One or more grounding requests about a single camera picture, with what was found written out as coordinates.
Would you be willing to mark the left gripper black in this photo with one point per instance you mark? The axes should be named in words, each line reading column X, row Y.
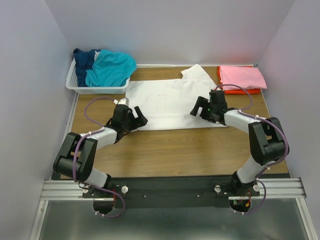
column 141, row 120

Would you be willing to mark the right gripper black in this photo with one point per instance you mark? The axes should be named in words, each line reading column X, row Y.
column 202, row 103

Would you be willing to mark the white t shirt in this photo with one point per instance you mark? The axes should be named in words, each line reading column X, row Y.
column 167, row 103

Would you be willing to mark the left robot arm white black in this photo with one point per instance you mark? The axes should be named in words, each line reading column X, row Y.
column 77, row 153

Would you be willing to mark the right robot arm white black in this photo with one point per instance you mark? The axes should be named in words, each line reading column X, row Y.
column 267, row 141

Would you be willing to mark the pink folded t shirt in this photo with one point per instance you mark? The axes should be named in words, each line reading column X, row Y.
column 246, row 77

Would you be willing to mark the orange folded t shirt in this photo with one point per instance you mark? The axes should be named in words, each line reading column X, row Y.
column 236, row 91

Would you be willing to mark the teal t shirt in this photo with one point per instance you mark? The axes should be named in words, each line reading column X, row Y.
column 110, row 69

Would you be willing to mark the white plastic laundry basket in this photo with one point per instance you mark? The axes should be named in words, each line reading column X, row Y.
column 72, row 84

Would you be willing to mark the navy blue t shirt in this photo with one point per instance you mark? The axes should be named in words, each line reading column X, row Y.
column 84, row 61

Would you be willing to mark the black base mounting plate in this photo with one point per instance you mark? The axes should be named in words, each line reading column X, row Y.
column 173, row 192

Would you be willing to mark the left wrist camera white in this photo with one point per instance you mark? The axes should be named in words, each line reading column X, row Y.
column 124, row 101

